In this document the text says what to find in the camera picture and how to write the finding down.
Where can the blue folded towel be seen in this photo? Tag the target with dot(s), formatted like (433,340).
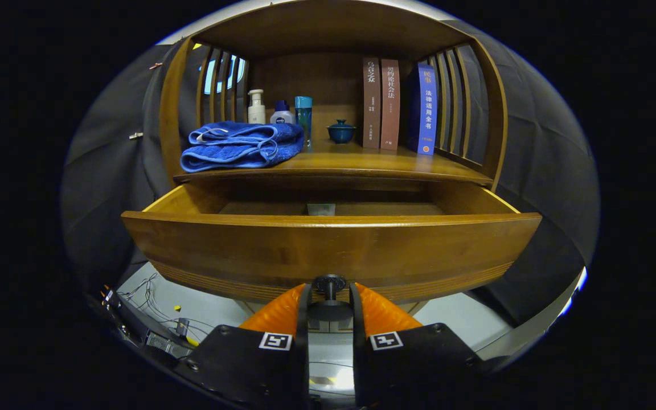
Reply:
(237,151)

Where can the white pump bottle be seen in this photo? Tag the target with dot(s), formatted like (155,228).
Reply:
(257,111)

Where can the black backdrop cloth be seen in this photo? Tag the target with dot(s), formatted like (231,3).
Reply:
(544,171)

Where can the blue book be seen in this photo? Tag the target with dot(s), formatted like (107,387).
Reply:
(427,114)

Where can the white bottle with blue cap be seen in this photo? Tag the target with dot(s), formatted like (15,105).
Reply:
(282,117)

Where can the wooden cabinet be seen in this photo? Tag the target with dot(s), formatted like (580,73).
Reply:
(328,23)

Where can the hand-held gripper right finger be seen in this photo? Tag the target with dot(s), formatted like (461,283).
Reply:
(357,327)

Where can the white tube with green print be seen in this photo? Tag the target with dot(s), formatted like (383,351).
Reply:
(321,209)

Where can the silver floor device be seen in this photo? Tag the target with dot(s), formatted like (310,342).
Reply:
(163,343)

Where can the reddish brown book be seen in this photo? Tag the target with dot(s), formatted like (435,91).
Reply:
(390,108)

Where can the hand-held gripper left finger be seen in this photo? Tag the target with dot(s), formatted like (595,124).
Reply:
(304,327)

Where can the black drawer knob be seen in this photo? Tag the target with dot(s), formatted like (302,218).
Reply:
(329,310)

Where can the wooden drawer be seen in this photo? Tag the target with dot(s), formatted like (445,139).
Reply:
(328,250)

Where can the tall teal bottle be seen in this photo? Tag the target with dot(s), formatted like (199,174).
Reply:
(303,117)

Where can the blue lidded teacup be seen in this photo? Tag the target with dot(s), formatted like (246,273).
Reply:
(341,134)

